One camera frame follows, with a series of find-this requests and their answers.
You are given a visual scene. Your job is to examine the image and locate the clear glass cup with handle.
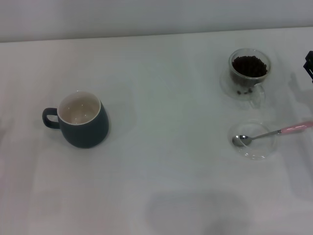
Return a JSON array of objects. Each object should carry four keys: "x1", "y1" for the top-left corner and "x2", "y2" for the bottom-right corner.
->
[{"x1": 228, "y1": 48, "x2": 271, "y2": 110}]

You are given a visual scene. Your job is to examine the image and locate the pile of coffee beans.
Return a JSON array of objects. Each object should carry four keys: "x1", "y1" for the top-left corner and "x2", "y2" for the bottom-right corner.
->
[{"x1": 231, "y1": 55, "x2": 268, "y2": 78}]

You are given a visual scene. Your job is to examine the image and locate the small clear glass dish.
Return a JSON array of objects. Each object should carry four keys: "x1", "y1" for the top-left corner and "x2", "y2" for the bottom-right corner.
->
[{"x1": 227, "y1": 119, "x2": 279, "y2": 161}]

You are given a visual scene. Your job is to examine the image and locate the pink handled metal spoon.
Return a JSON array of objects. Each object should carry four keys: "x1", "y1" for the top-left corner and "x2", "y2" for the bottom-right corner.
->
[{"x1": 231, "y1": 121, "x2": 313, "y2": 147}]

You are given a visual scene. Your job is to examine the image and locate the clear glass saucer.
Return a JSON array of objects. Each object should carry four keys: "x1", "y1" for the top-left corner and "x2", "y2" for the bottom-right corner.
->
[{"x1": 219, "y1": 70, "x2": 273, "y2": 100}]

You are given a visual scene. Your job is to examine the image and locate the dark green ceramic mug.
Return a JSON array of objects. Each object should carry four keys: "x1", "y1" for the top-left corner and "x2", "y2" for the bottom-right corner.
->
[{"x1": 42, "y1": 91, "x2": 110, "y2": 149}]

